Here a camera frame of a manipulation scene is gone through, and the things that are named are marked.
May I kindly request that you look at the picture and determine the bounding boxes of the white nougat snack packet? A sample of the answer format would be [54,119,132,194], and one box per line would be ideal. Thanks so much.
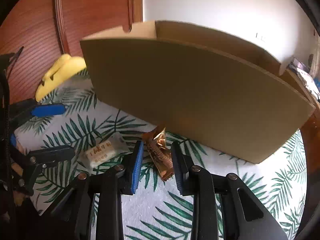
[80,132,129,170]

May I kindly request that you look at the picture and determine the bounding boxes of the brown gold snack packet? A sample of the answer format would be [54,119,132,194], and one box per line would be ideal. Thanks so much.
[142,125,174,181]

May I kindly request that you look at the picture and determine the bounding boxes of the yellow Pikachu plush toy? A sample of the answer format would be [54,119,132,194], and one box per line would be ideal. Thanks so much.
[35,54,86,102]

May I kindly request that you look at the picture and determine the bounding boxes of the palm leaf print bedsheet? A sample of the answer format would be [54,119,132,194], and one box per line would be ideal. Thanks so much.
[15,70,307,239]

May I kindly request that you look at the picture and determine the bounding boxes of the wooden headboard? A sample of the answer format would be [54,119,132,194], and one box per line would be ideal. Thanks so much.
[1,0,143,103]

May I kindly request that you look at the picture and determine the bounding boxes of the brown cardboard box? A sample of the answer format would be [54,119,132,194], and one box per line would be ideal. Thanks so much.
[80,21,316,164]

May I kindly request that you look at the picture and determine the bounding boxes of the stacked papers on cabinet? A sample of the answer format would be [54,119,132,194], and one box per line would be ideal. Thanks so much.
[288,57,319,100]

